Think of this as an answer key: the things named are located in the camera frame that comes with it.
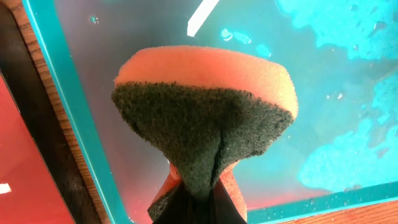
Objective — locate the pink and green sponge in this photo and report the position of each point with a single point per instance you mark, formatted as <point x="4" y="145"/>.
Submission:
<point x="205" y="109"/>

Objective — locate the teal plastic tray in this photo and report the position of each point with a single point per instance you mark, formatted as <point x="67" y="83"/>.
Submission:
<point x="340" y="152"/>

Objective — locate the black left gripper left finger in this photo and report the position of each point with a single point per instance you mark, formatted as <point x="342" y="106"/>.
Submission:
<point x="179" y="209"/>

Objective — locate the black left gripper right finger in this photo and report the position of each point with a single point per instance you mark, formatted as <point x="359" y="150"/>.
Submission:
<point x="225" y="210"/>

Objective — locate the black tray with red liquid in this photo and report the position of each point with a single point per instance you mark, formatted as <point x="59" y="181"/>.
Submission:
<point x="40" y="180"/>

